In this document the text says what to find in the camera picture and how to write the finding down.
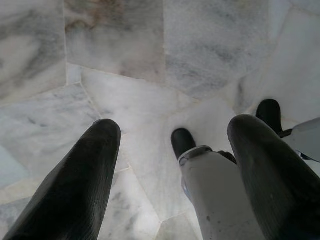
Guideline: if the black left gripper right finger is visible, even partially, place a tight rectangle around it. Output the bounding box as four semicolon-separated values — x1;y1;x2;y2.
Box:
227;114;320;240

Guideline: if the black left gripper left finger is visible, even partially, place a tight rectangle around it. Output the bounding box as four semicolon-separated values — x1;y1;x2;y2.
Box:
1;118;122;240

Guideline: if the silver robot right leg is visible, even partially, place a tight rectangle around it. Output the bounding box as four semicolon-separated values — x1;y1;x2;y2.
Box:
291;117;320;163

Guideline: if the silver robot leg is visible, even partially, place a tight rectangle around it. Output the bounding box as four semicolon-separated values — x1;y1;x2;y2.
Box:
178;145;270;240
291;117;320;163

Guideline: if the silver robot left leg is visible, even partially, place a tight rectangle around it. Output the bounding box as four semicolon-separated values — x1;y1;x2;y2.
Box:
178;145;270;240

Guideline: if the black robot right foot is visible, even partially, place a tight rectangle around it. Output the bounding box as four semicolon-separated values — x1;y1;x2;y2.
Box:
255;99;292;138

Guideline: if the black robot foot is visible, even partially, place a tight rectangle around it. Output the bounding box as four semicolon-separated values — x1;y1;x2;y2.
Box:
255;99;292;138
171;127;197;162

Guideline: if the black robot left foot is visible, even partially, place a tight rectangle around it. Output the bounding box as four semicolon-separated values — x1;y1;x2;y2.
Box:
171;127;197;162

